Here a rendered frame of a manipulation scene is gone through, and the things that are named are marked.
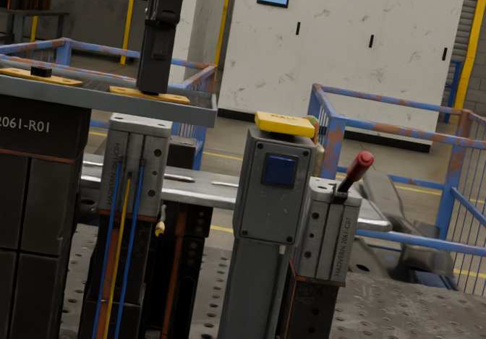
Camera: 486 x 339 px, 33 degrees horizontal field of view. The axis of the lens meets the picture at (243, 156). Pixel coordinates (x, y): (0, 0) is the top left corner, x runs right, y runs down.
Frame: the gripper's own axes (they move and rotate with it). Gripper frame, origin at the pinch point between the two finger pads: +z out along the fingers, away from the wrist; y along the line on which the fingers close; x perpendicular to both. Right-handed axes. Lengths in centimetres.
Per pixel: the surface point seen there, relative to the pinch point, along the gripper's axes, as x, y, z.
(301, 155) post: -15.9, -6.4, 7.3
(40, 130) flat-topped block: 10.8, -2.4, 8.9
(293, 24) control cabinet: -241, 768, 5
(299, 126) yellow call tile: -15.2, -5.9, 4.3
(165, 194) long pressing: -7.2, 23.0, 20.6
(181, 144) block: -12.2, 45.2, 17.3
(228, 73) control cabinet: -183, 783, 70
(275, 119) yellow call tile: -13.0, -4.3, 4.2
